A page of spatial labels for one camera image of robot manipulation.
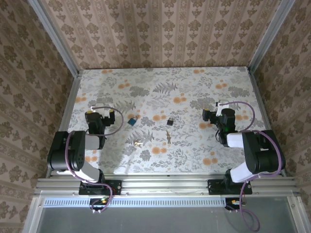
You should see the blue padlock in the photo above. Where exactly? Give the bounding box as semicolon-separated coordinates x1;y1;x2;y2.
127;115;140;127

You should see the floral patterned table sheet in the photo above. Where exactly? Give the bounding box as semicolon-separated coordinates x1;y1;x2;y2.
52;67;284;174

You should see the black left connector box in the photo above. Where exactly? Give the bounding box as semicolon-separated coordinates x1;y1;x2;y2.
89;198;113;211

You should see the black connector box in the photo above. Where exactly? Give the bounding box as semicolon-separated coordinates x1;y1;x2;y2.
225;198;245;211
89;198;113;211

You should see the black right connector box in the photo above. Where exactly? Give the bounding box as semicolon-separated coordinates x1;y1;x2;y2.
225;198;245;211

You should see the grey metal lower platform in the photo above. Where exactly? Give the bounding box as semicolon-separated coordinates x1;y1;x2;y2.
23;190;308;233

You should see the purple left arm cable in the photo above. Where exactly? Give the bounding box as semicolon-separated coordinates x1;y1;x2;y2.
64;105;124;215

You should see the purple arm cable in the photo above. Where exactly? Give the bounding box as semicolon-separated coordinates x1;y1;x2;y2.
64;105;124;215
222;101;286;233

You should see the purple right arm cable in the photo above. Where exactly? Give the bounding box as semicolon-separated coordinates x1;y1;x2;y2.
222;101;286;233

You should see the aluminium table side rail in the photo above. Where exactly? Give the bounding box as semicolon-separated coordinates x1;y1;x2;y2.
45;70;82;179
247;67;289;177

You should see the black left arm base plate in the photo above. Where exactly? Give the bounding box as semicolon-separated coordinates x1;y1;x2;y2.
79;180;122;196

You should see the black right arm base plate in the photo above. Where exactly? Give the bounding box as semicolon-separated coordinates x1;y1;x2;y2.
207;179;253;196

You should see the long aluminium mounting rail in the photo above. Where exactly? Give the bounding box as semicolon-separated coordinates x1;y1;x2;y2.
34;173;302;198

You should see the aluminium frame post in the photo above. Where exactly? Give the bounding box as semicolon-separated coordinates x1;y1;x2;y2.
26;0;81;78
248;0;296;73

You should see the white slotted cable duct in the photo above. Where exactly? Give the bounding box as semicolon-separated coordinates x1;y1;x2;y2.
43;198;228;208

